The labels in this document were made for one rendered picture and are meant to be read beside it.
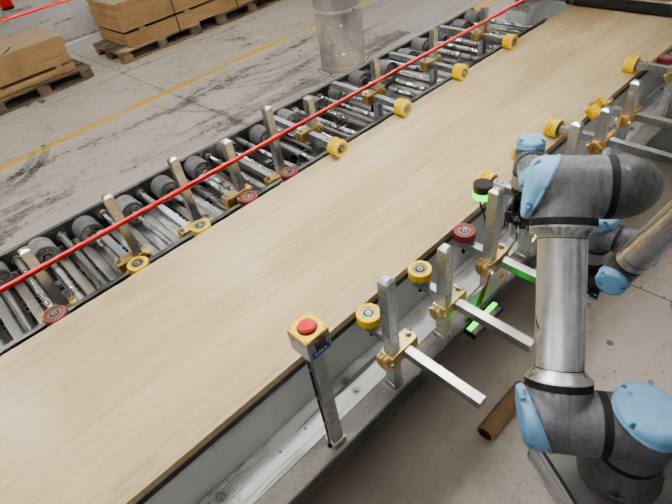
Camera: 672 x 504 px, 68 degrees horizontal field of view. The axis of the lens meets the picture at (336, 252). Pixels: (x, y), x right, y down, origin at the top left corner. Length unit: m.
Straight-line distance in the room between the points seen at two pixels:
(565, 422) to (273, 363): 0.83
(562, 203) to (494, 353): 1.72
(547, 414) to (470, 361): 1.60
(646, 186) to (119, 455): 1.34
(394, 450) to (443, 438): 0.22
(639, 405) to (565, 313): 0.19
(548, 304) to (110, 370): 1.26
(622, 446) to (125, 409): 1.21
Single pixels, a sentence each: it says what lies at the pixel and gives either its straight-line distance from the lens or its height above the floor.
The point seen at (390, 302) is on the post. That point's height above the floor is 1.10.
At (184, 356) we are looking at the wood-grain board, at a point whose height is 0.90.
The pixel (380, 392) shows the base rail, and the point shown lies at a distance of 1.62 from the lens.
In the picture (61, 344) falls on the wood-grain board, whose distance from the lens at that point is 1.86.
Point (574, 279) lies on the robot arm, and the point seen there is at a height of 1.42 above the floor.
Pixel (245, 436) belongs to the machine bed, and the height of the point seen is 0.72.
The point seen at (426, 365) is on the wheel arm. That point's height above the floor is 0.86.
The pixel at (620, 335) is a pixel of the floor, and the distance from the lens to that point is 2.81.
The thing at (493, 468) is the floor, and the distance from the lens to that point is 2.30.
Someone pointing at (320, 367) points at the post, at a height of 1.08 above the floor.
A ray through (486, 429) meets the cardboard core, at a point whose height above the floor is 0.08.
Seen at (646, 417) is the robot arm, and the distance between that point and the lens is 1.00.
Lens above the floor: 2.08
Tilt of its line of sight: 42 degrees down
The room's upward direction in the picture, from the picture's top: 10 degrees counter-clockwise
